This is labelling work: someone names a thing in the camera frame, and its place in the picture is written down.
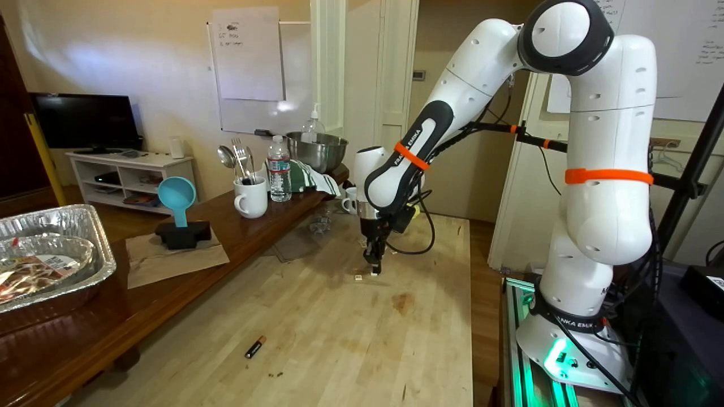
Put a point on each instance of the clear pump sanitizer bottle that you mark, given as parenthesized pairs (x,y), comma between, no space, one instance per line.
(311,132)

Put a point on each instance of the yellow spirit level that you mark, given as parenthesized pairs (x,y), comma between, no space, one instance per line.
(43,154)

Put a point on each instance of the large white paper sheet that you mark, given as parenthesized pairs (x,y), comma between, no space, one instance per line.
(686,59)

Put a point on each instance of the black rod with orange clips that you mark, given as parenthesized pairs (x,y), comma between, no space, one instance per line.
(531,139)

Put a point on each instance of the black tripod pole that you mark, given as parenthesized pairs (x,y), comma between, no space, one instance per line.
(693,170)

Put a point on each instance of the aluminium foil tray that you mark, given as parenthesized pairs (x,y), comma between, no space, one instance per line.
(91,218)

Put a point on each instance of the wall whiteboard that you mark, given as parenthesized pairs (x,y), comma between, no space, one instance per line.
(296,75)

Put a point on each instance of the crumpled plastic wrapper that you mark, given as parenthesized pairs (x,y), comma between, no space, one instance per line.
(36,272)

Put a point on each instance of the black power box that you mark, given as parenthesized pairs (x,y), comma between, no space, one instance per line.
(703,291)

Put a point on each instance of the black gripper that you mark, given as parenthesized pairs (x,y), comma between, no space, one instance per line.
(375,231)

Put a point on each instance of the black funnel base block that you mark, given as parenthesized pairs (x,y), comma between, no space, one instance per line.
(183,236)

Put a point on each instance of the black flat television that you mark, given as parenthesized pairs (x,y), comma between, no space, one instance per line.
(87,120)

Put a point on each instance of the metal spoon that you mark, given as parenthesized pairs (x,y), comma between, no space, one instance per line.
(243,156)
(227,156)

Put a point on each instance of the clear plastic water bottle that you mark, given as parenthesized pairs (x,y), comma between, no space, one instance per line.
(279,177)

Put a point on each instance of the black marker pen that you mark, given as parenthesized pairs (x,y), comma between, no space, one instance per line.
(254,347)

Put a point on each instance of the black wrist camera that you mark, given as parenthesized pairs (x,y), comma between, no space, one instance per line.
(402,216)

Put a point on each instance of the white television stand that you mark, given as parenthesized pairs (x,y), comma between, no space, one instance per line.
(136,164)

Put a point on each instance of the white ceramic mug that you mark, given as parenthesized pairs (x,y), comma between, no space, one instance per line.
(252,202)
(349,203)

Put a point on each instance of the white panel door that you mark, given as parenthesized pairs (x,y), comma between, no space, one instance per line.
(364,75)

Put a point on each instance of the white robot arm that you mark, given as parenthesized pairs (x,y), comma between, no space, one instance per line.
(607,114)

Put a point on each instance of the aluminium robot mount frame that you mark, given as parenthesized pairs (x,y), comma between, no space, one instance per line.
(515,347)

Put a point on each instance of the brown paper sheet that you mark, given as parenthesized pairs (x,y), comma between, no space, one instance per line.
(159,268)

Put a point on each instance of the green striped white towel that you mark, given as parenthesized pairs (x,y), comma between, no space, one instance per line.
(316,181)

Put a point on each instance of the brown wooden table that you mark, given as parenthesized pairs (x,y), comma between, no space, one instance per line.
(74,339)

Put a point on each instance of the large steel mixing bowl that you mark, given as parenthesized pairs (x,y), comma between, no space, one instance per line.
(320,154)

